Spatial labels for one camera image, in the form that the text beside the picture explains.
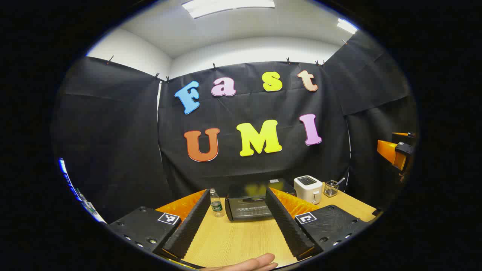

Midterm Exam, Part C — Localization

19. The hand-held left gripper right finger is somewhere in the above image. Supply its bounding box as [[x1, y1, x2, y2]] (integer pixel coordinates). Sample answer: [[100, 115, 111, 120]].
[[265, 187, 369, 261]]

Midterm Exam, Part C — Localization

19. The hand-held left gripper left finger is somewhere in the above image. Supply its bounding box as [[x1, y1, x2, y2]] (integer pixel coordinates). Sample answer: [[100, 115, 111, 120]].
[[107, 189, 211, 260]]

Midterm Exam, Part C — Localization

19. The black electric oven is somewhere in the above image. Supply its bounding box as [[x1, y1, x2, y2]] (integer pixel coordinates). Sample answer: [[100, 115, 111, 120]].
[[225, 178, 297, 222]]

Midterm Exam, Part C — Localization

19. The clear plastic water bottle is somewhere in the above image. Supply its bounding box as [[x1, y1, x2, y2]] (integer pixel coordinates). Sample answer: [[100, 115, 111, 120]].
[[209, 188, 225, 218]]

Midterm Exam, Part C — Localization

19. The white toaster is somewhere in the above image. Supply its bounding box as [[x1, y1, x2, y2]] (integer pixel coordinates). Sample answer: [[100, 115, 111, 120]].
[[294, 175, 323, 205]]

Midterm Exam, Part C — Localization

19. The black backdrop cloth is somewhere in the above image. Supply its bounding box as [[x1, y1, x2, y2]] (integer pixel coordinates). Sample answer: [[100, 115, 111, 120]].
[[51, 30, 418, 224]]

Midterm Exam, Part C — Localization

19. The small ceiling light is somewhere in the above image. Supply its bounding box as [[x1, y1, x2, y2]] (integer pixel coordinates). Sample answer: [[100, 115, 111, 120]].
[[336, 18, 358, 34]]

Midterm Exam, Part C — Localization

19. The long ceiling light panel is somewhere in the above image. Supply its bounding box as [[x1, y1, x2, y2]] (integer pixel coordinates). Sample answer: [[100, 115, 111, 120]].
[[182, 0, 276, 19]]

